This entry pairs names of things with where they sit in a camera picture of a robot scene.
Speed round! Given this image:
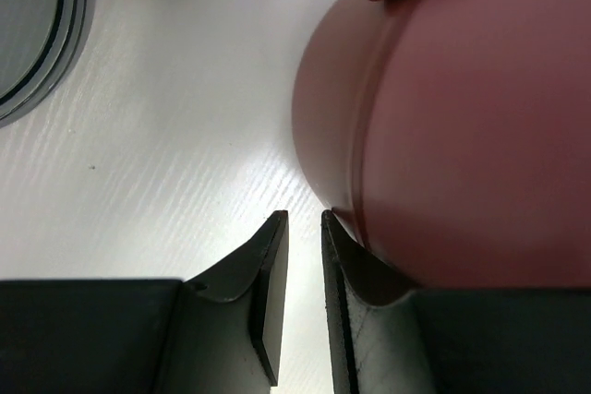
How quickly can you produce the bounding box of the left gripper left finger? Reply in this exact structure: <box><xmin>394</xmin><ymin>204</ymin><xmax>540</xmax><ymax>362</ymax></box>
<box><xmin>1</xmin><ymin>210</ymin><xmax>289</xmax><ymax>393</ymax></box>

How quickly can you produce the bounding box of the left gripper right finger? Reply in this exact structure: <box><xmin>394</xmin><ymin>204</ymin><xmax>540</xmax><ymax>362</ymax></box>
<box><xmin>321</xmin><ymin>210</ymin><xmax>590</xmax><ymax>393</ymax></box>

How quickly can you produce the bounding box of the pink steel-lined pot with handles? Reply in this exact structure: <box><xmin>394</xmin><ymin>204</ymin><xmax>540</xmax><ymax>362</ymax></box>
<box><xmin>362</xmin><ymin>0</ymin><xmax>590</xmax><ymax>287</ymax></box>

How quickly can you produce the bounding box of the grey transparent lid with handles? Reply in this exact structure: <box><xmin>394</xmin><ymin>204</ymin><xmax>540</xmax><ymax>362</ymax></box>
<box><xmin>1</xmin><ymin>0</ymin><xmax>92</xmax><ymax>126</ymax></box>

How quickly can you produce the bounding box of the dark red steel-lined pot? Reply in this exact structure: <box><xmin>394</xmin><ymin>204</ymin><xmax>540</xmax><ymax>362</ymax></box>
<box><xmin>292</xmin><ymin>0</ymin><xmax>392</xmax><ymax>243</ymax></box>

